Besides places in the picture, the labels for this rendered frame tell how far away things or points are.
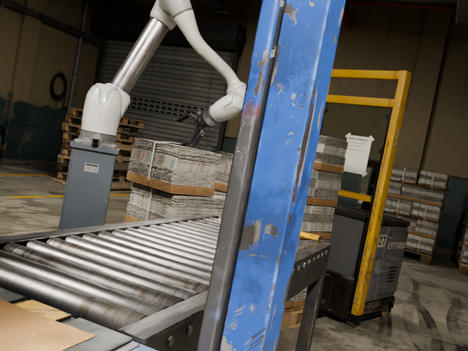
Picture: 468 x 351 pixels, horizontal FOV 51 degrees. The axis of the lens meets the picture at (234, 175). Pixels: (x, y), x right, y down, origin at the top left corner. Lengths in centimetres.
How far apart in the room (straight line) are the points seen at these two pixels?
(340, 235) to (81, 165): 232
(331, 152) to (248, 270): 280
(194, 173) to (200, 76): 804
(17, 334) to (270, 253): 37
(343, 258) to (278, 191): 339
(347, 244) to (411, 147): 535
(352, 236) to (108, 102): 231
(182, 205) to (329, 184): 127
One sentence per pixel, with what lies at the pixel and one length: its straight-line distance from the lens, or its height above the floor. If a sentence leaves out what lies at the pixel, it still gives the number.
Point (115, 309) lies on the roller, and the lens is 88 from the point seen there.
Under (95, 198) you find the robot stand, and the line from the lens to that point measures 222.
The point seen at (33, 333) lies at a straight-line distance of 76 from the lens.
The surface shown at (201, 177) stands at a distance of 248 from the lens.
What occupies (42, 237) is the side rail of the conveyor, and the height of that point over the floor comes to 80.
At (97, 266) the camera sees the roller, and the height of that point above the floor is 79.
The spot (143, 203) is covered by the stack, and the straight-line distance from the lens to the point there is 260.
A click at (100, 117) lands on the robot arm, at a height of 112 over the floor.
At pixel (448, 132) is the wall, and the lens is 920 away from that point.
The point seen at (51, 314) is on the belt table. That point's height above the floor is 80.
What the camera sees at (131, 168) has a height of 90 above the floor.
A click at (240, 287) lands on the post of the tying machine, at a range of 59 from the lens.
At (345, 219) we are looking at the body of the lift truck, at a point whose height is 73.
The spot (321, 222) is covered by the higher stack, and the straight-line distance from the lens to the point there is 340.
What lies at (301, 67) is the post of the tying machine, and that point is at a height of 120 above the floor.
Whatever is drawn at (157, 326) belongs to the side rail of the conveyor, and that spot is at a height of 80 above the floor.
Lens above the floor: 110
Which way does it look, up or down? 3 degrees down
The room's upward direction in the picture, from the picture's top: 11 degrees clockwise
